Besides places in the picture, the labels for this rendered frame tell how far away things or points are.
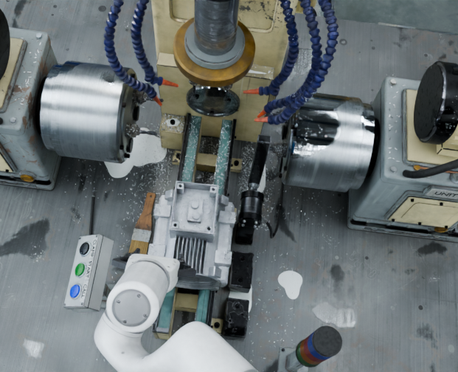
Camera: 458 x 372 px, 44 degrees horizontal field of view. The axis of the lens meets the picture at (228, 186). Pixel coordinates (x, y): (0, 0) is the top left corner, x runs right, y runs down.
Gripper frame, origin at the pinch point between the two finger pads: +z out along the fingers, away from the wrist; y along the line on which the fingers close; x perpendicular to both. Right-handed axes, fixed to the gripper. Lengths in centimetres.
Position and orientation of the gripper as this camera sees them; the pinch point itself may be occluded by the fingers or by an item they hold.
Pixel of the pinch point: (158, 258)
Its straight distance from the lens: 121.6
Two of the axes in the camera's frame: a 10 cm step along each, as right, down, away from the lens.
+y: 9.9, 1.3, 0.1
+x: 1.3, -9.8, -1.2
